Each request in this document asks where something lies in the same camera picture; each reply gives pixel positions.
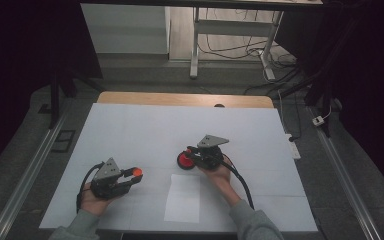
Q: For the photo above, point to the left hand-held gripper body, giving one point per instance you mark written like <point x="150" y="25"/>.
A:
<point x="108" y="186"/>

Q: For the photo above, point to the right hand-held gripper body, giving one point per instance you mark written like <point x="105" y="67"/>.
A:
<point x="210" y="156"/>

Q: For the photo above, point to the small red ball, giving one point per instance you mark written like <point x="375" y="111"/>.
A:
<point x="137" y="172"/>

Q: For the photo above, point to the round red ink pad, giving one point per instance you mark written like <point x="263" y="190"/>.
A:
<point x="184" y="162"/>

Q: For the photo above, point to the person's right hand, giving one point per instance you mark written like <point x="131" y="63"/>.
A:
<point x="220" y="175"/>

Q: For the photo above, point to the person's left hand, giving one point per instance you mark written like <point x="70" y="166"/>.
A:
<point x="95" y="203"/>

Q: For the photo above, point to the large white table cover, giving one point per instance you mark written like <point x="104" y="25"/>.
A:
<point x="146" y="133"/>

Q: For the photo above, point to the white paper sheet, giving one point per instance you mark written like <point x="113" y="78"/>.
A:
<point x="183" y="200"/>

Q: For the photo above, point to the small dark knob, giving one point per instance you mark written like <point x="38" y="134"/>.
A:
<point x="219" y="105"/>

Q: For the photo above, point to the white power strip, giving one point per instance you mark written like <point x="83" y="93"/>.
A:
<point x="293" y="148"/>

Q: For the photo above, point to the white metal stand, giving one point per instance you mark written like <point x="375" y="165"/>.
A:
<point x="233" y="57"/>

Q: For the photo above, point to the black metal stand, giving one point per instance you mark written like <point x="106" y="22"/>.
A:
<point x="326" y="96"/>
<point x="55" y="100"/>

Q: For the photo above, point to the small white adapter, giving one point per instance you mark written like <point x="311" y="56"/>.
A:
<point x="318" y="120"/>

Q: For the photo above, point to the white-legged desk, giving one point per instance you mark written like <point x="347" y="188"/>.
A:
<point x="233" y="27"/>

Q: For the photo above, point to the white cabinet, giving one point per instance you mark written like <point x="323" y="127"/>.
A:
<point x="126" y="30"/>

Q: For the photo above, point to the dark curtain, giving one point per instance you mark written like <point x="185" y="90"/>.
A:
<point x="373" y="83"/>
<point x="13" y="66"/>

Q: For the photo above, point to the aluminium floor rail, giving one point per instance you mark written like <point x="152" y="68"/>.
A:
<point x="23" y="186"/>
<point x="346" y="186"/>

